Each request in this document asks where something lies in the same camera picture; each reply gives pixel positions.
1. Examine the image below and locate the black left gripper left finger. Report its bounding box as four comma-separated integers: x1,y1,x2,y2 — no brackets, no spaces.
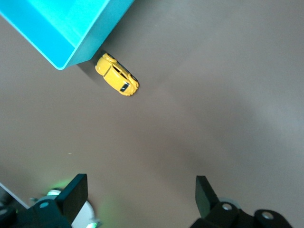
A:
14,173,89,228

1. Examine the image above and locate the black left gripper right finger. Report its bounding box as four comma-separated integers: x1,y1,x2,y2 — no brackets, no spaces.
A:
191,175,254,228

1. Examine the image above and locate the yellow beetle toy car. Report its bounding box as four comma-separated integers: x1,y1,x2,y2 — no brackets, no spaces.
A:
95,52,140,97

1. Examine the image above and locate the teal plastic bin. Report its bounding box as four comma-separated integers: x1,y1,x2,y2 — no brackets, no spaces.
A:
0,0,136,71

